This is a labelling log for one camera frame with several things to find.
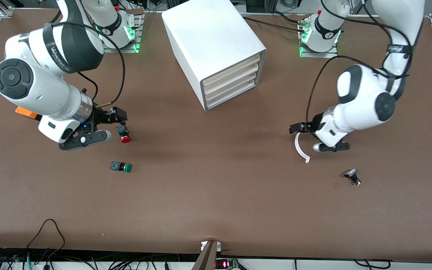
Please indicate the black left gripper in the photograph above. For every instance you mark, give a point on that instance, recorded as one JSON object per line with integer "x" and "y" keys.
{"x": 308, "y": 126}

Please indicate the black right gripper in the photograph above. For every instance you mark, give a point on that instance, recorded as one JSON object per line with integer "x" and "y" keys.
{"x": 101, "y": 116}

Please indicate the green push button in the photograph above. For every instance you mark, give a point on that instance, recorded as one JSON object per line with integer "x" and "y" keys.
{"x": 127, "y": 167}

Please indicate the white plastic drawer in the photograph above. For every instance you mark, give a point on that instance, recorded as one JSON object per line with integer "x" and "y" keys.
{"x": 231, "y": 95}
{"x": 231, "y": 72}
{"x": 231, "y": 80}
{"x": 231, "y": 87}

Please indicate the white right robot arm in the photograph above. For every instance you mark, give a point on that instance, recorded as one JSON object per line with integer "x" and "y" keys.
{"x": 32, "y": 82}

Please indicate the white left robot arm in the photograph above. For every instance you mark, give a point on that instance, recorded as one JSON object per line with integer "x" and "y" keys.
{"x": 366, "y": 101}

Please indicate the red push button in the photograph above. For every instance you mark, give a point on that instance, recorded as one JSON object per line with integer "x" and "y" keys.
{"x": 124, "y": 138}

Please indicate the white drawer cabinet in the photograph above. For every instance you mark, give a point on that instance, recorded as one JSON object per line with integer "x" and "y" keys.
{"x": 208, "y": 33}

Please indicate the white curved plastic arc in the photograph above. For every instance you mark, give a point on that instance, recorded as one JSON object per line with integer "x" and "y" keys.
{"x": 297, "y": 148}

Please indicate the orange box with black base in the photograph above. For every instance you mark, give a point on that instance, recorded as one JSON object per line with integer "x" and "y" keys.
{"x": 24, "y": 111}

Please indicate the device with red display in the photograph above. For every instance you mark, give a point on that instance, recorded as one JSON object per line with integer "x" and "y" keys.
{"x": 225, "y": 264}

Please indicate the metal table clamp bar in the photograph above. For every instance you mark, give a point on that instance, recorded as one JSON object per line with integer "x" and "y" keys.
{"x": 206, "y": 258}

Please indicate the black selector switch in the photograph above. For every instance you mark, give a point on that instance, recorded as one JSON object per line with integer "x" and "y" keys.
{"x": 353, "y": 176}

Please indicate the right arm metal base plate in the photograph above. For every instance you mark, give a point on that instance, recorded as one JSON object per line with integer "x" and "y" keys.
{"x": 138, "y": 47}

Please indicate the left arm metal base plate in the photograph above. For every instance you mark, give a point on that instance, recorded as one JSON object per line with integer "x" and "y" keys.
{"x": 332, "y": 54}

